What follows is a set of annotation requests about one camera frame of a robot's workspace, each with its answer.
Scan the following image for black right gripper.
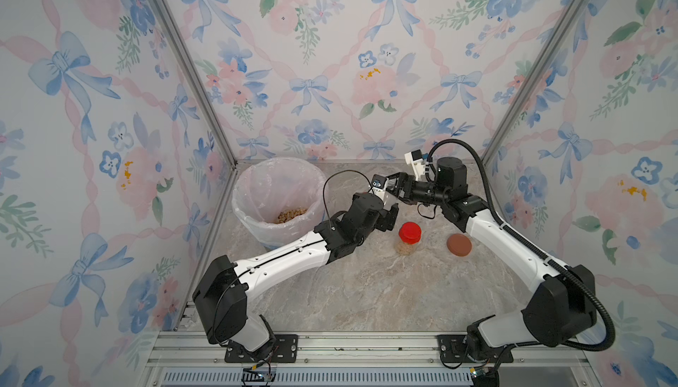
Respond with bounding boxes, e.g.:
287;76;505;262
377;172;448;209

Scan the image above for red jar lid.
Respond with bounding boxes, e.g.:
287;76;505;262
398;222;422;245

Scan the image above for clear jar with peanuts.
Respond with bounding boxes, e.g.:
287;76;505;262
395;236;420;256

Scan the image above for orange jar lid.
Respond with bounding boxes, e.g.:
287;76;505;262
446;233;472;257

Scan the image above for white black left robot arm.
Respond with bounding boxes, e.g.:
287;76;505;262
192;193;399;353

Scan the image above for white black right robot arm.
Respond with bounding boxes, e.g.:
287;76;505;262
372;157;599;361

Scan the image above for dumped peanuts in bin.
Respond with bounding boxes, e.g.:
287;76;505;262
274;208;307;225

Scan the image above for pink trash bag liner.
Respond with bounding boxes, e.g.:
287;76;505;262
231;157;327;241

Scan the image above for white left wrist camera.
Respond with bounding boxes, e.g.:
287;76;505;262
370;174;388;202

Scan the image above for thin black left cable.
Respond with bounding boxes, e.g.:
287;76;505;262
321;169;374;221

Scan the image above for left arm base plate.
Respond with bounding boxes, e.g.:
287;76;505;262
224;334;299;364

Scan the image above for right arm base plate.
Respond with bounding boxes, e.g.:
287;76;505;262
436;334;514;366

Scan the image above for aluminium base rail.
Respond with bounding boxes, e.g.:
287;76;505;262
142;331;602;387

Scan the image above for black corrugated cable conduit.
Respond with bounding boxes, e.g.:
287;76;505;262
427;138;616;352

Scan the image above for aluminium corner post right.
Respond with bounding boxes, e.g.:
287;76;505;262
483;0;590;167

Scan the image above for aluminium corner post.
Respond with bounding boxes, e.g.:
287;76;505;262
483;0;590;167
149;0;238;171

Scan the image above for aluminium corner post left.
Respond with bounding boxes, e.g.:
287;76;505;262
149;0;238;171

